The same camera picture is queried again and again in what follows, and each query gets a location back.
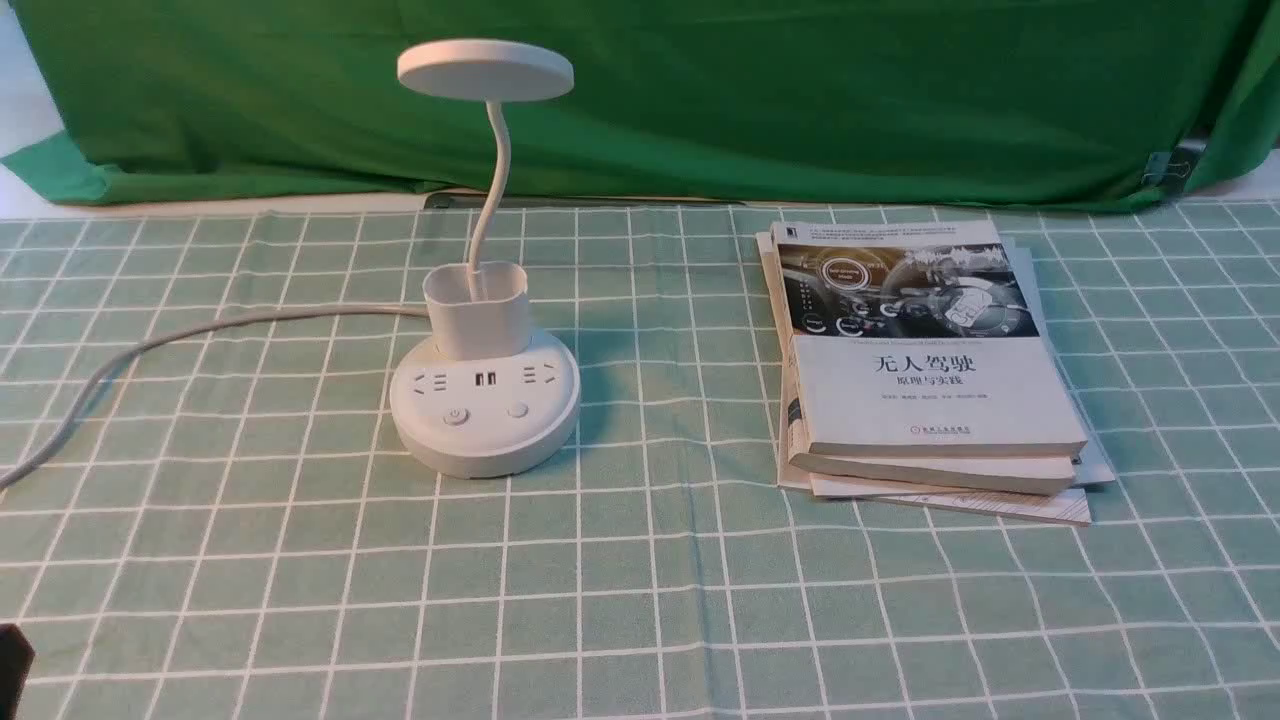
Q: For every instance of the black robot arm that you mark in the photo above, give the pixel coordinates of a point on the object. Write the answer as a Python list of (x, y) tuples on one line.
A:
[(17, 657)]

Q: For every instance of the white desk lamp with base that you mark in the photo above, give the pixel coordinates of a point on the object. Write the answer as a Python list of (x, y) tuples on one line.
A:
[(488, 394)]

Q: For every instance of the bottom thin book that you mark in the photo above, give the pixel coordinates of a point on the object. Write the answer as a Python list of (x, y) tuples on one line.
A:
[(1091, 467)]

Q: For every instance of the green checkered tablecloth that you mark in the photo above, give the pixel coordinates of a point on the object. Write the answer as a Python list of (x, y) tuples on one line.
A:
[(236, 531)]

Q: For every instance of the top white book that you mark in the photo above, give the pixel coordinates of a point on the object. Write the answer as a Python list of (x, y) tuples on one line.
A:
[(920, 390)]

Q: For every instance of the metal binder clip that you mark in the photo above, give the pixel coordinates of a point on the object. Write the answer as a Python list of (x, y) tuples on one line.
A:
[(1170, 171)]

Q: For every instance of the green backdrop cloth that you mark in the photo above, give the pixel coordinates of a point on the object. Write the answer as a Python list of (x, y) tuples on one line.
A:
[(1040, 104)]

